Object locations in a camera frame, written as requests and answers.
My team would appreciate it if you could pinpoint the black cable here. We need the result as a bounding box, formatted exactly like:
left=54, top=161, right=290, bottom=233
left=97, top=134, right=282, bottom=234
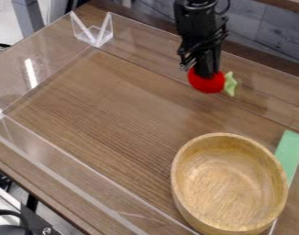
left=0, top=209, right=34, bottom=235

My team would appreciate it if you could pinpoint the clear acrylic enclosure wall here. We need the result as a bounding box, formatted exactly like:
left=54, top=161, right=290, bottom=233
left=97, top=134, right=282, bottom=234
left=0, top=8, right=299, bottom=235

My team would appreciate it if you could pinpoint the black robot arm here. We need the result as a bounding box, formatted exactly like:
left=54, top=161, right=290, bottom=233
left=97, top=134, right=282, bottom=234
left=172, top=0, right=228, bottom=79

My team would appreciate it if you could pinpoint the wooden bowl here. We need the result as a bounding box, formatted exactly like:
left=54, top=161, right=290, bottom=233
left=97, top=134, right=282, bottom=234
left=170, top=132, right=288, bottom=235

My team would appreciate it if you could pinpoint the black metal bracket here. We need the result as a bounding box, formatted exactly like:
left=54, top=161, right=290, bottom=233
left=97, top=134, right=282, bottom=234
left=19, top=205, right=62, bottom=235

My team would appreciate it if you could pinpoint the red plush fruit green stem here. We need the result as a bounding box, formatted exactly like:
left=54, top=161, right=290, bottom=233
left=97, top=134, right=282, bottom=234
left=186, top=68, right=237, bottom=96

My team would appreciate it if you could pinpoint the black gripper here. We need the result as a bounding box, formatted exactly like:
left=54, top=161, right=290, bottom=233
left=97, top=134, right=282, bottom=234
left=176, top=15, right=228, bottom=78

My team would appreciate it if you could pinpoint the green tape strip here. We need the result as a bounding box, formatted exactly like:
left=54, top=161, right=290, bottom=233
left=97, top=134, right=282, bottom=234
left=274, top=130, right=299, bottom=184

